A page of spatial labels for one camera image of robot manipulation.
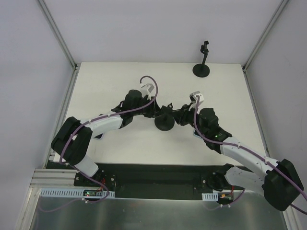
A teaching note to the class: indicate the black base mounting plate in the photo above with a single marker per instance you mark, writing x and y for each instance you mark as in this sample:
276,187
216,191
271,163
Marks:
172,182

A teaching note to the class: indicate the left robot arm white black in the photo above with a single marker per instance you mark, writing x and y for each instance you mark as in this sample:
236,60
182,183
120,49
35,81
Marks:
73,139

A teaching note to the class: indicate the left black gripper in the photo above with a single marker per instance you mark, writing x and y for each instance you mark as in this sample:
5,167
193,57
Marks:
153,108

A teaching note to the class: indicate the right white cable duct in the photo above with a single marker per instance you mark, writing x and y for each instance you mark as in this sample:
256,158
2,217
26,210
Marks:
210,196

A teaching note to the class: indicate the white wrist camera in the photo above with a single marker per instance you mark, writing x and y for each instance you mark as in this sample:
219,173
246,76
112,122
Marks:
196,96
146,90

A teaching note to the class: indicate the aluminium frame post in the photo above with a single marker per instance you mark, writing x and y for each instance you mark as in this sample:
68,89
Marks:
266,32
56,32

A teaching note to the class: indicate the left aluminium table rail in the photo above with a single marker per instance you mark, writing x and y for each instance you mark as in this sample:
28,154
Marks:
27,214

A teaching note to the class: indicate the left aluminium frame post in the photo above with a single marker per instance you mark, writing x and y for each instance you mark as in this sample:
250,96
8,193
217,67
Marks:
56,32

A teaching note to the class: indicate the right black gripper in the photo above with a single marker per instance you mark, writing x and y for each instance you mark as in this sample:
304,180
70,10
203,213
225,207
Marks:
188,112

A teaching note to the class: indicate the phone with blue case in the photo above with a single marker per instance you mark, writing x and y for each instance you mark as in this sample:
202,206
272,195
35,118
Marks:
196,134

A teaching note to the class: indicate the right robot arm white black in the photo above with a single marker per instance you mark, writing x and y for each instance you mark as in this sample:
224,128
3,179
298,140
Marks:
277,181

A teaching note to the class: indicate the black phone stand at back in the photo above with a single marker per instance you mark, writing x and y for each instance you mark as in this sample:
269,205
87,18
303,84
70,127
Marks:
201,70

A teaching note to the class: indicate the right aluminium frame post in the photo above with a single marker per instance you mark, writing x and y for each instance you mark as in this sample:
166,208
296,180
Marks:
266,32

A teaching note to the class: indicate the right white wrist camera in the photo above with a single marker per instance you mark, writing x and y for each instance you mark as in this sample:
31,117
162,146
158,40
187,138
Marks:
196,96

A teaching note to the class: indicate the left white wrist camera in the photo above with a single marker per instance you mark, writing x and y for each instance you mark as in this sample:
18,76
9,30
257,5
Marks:
146,90

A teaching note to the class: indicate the phone with purple case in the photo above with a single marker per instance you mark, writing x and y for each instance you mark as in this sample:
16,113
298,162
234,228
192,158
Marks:
98,137

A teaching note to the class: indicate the white cable duct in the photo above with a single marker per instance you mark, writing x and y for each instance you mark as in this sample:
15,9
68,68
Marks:
210,196
76,193

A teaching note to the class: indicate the black phone stand round base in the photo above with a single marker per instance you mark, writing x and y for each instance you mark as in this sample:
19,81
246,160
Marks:
164,120

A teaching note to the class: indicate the left white cable duct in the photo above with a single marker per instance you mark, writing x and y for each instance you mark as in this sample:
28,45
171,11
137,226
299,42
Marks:
76,193

